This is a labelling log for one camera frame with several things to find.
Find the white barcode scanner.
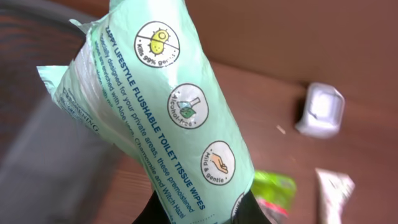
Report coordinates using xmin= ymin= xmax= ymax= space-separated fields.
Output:
xmin=295 ymin=82 xmax=345 ymax=139

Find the green snack bag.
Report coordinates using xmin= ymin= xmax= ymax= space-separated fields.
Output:
xmin=251 ymin=170 xmax=297 ymax=224

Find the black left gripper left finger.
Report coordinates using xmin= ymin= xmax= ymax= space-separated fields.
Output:
xmin=132 ymin=191 xmax=170 ymax=224

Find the dark grey plastic basket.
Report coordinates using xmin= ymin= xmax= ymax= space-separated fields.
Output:
xmin=1 ymin=1 xmax=119 ymax=223

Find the white bamboo print tube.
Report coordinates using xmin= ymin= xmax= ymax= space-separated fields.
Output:
xmin=315 ymin=168 xmax=355 ymax=224

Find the mint green wipes pack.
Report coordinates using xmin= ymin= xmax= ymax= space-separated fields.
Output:
xmin=37 ymin=0 xmax=254 ymax=223

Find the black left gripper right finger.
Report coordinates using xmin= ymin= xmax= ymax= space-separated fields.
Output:
xmin=232 ymin=191 xmax=271 ymax=224

